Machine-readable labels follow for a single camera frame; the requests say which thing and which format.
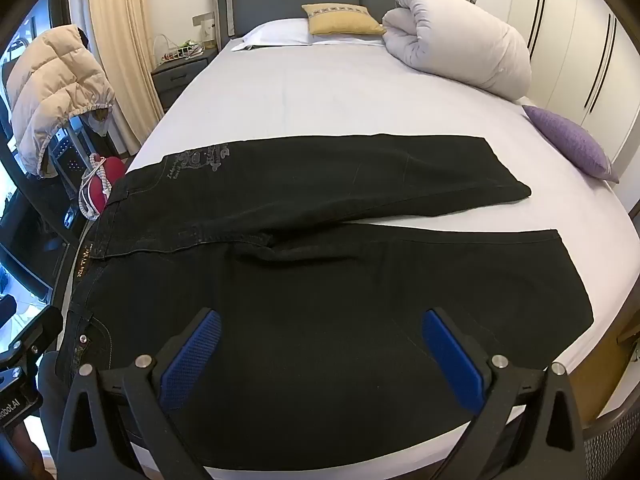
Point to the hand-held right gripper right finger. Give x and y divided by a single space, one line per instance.
452 360

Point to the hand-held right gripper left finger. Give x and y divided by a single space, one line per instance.
192 355

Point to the black pants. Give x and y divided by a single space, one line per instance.
310 285

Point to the grey mesh chair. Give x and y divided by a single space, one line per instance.
617 445

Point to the purple cushion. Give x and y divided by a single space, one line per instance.
570 142

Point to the dark grey nightstand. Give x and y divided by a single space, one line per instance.
175 80

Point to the bed with white sheet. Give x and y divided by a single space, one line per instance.
325 95

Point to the beige puffer jacket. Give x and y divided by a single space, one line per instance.
50 90

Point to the white rolled duvet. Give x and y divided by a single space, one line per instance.
450 45

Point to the beige curtain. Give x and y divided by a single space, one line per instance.
122 35

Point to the white pillow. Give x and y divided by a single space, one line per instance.
280 32

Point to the white wardrobe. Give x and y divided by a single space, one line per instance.
565 35

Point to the yellow cushion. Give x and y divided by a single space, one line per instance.
340 19

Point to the black metal frame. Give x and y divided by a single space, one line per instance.
30 200

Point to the wall socket plate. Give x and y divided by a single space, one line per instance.
202 19

